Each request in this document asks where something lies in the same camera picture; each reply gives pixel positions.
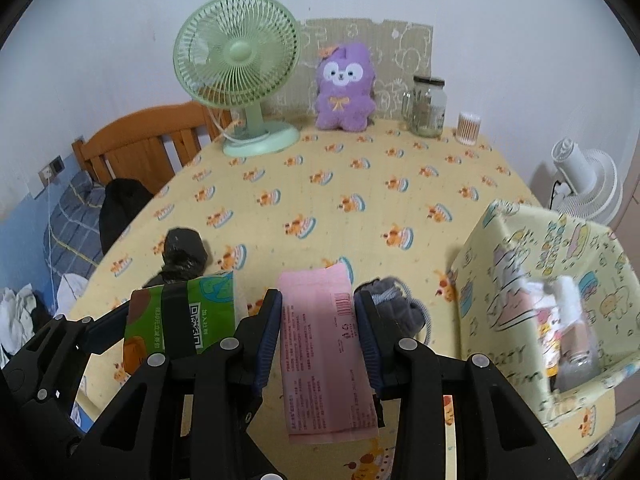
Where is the glass jar with dark lid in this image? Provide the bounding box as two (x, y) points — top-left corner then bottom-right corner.
(402, 75), (447, 137)

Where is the grey fabric pouch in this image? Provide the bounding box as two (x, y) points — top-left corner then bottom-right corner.
(353, 276), (431, 346)

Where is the wall socket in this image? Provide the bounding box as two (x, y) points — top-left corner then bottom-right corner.
(39, 156), (66, 183)

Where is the clear cotton swab container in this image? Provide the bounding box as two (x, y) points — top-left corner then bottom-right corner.
(456, 111), (483, 146)

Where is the blue plaid bedding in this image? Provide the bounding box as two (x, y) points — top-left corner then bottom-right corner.
(42, 170), (108, 281)

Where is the black cloth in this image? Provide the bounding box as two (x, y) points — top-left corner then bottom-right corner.
(99, 178), (157, 256)

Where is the green tissue pack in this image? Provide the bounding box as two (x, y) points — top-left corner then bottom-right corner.
(123, 271), (237, 376)

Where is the green desk fan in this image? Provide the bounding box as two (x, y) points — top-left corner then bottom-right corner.
(173, 0), (302, 157)

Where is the patterned cardboard sheet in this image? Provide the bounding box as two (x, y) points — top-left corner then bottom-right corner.
(280, 17), (433, 121)

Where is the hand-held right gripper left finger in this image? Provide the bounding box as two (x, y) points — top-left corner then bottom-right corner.
(75, 289), (284, 480)

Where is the purple plush toy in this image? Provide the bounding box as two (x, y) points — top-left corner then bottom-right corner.
(314, 42), (377, 133)

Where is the wooden chair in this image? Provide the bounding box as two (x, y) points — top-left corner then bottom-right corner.
(71, 101), (236, 196)

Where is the pink tissue packet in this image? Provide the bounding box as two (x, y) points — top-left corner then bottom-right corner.
(276, 262), (381, 446)

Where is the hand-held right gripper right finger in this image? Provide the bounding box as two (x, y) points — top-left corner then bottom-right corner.
(354, 291), (581, 480)

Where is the black plastic bag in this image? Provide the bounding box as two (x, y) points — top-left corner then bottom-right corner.
(145, 227), (210, 288)

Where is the white standing fan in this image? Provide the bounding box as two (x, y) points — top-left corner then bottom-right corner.
(550, 137), (623, 226)

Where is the printed storage box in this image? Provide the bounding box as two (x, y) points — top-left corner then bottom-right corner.
(450, 199), (640, 431)

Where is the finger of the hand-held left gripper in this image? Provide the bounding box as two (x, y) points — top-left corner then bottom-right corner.
(75, 305), (133, 357)

